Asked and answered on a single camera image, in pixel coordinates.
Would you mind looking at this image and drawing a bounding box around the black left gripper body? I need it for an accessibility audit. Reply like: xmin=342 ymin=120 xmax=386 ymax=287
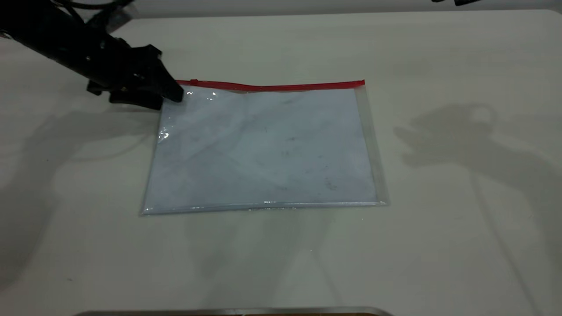
xmin=86 ymin=39 xmax=162 ymax=94

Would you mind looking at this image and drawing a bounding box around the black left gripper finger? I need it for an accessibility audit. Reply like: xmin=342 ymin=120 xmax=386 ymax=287
xmin=109 ymin=89 xmax=164 ymax=111
xmin=147 ymin=58 xmax=184 ymax=103

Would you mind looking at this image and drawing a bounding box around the clear zip bag red zipper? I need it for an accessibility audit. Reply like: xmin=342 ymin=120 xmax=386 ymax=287
xmin=140 ymin=79 xmax=389 ymax=216

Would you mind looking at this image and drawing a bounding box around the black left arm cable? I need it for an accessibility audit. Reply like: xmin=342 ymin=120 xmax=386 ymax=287
xmin=53 ymin=0 xmax=133 ymax=10

